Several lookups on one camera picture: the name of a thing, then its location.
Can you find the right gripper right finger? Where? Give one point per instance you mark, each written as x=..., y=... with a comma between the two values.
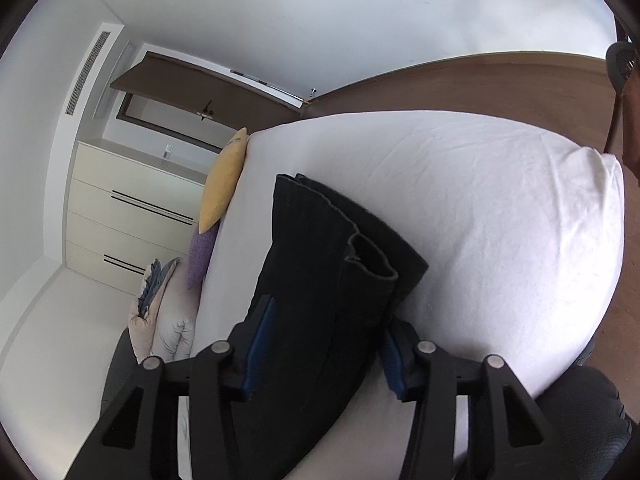
x=472, y=420

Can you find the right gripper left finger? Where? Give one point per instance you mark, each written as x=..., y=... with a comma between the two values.
x=136, y=437

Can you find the black denim pants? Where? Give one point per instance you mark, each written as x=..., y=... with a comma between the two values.
x=333, y=277

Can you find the dark grey headboard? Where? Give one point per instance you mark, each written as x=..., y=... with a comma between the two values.
x=123, y=363

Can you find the folded beige white duvet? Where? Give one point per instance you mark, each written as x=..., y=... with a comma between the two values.
x=169, y=328

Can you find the folded blue garment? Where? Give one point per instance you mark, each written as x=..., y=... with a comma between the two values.
x=152, y=278

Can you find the white bed mattress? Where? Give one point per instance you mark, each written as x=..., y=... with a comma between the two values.
x=522, y=231

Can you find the purple pillow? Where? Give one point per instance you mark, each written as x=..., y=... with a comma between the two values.
x=200, y=251

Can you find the cream wardrobe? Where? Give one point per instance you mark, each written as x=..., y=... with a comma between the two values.
x=125, y=209

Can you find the yellow pillow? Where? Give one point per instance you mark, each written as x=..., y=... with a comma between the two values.
x=221, y=181

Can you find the brown wooden door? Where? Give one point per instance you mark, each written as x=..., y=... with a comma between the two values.
x=198, y=90

